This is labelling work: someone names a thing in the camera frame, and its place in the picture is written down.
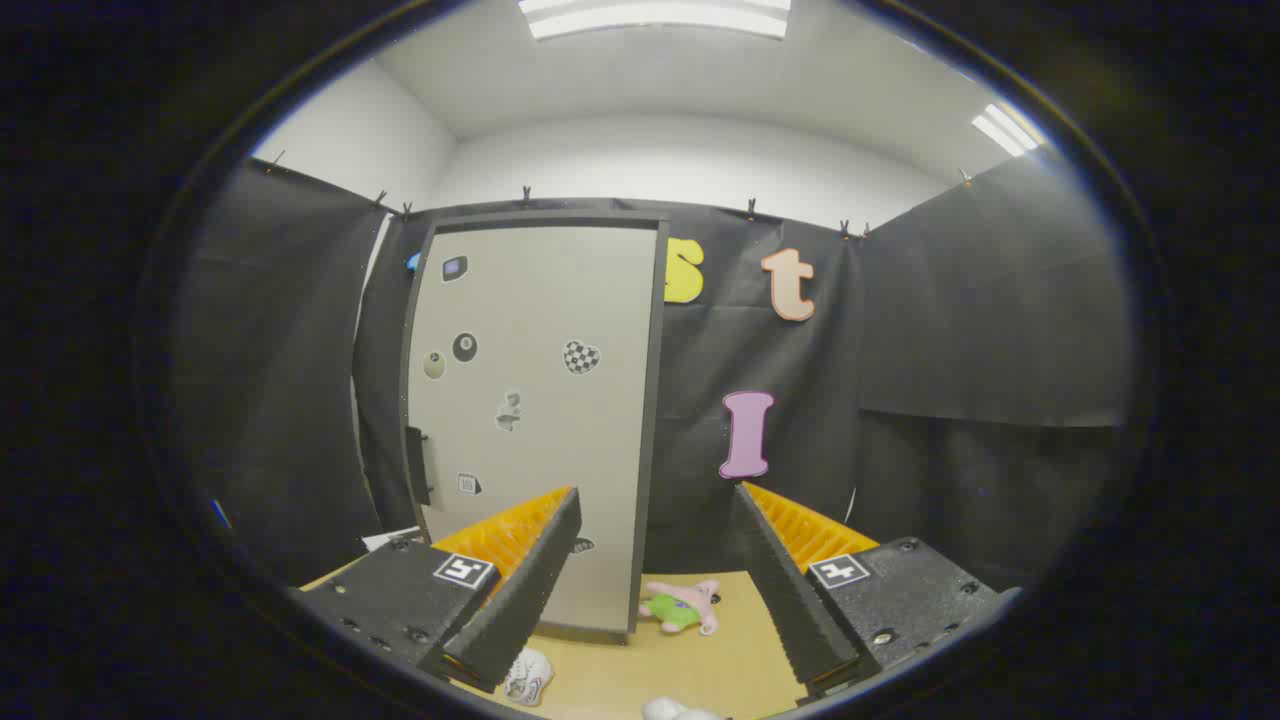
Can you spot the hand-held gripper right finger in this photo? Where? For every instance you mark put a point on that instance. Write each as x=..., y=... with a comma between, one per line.
x=790, y=600

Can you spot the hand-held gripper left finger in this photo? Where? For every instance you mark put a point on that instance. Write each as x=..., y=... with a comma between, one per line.
x=530, y=590

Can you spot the white canvas shoe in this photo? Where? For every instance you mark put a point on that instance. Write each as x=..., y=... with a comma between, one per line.
x=530, y=675

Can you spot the grey shoe cabinet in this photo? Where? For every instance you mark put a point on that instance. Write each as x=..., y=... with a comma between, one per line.
x=650, y=450

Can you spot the pink green plush toy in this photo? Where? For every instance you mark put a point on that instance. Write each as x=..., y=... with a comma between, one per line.
x=675, y=612

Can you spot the white book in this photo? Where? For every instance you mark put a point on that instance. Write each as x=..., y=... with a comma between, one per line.
x=390, y=540

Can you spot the white soft object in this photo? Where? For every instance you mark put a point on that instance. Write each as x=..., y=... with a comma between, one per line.
x=670, y=710

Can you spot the black backdrop cloth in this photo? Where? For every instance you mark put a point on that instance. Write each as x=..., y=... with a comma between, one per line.
x=950, y=350

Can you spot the blue printed box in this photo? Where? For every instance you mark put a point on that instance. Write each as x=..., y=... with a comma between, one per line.
x=220, y=513

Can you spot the row of small cloth clips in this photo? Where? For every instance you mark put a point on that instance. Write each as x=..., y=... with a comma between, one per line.
x=526, y=196

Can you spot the small ceiling light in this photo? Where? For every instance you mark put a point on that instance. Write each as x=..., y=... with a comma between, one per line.
x=1005, y=130

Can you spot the long ceiling light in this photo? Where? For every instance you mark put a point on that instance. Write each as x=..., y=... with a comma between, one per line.
x=650, y=18

